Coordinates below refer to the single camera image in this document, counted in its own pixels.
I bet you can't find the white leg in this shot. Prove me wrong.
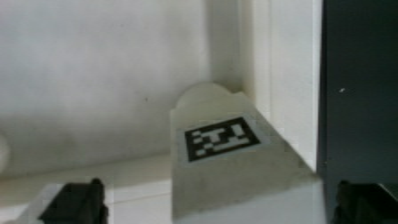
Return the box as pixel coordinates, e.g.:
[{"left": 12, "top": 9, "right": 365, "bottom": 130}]
[{"left": 170, "top": 83, "right": 326, "bottom": 224}]

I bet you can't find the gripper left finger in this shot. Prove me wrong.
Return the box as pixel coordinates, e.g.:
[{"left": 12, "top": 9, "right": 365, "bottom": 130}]
[{"left": 38, "top": 178, "right": 108, "bottom": 224}]

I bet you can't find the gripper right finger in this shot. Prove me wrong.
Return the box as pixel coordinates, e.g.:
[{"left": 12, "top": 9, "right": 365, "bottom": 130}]
[{"left": 332, "top": 181, "right": 398, "bottom": 224}]

